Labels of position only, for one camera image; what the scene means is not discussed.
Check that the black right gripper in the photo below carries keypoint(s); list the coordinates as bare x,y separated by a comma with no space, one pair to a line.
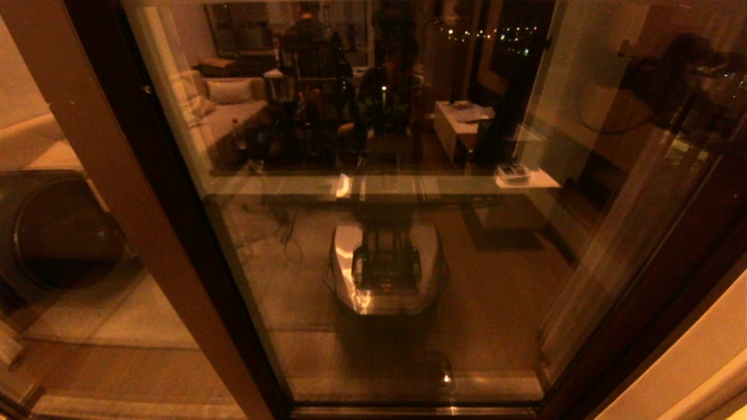
671,81

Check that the brown framed sliding glass door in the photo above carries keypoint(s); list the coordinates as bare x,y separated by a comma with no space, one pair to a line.
496,291

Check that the brown framed fixed glass panel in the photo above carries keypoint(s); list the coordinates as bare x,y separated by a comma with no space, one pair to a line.
131,192

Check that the black railing wall bracket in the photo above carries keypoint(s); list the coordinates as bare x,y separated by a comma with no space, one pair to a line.
623,50
547,44

